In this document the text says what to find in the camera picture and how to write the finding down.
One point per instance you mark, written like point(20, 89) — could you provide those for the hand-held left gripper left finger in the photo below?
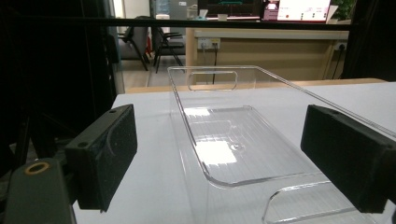
point(102, 158)

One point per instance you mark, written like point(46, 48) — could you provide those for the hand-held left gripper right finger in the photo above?
point(348, 158)

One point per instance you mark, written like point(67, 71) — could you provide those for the clear plastic storage bin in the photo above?
point(243, 146)

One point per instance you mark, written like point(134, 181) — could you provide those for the black curtain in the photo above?
point(56, 77)

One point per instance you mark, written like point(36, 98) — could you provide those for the grey armchair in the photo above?
point(134, 43)

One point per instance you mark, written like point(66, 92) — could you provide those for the black folding chair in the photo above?
point(166, 46)

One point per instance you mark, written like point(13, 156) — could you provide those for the wooden reception desk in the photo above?
point(264, 53)

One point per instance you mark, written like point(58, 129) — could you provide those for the green plant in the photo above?
point(344, 8)

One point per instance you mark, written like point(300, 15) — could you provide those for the bright white monitor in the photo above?
point(297, 10)

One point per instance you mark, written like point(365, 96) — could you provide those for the black horizontal metal bar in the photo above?
point(186, 22)

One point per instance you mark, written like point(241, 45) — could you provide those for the dark monitor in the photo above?
point(229, 8)

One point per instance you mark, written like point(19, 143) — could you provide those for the white wall socket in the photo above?
point(208, 43)

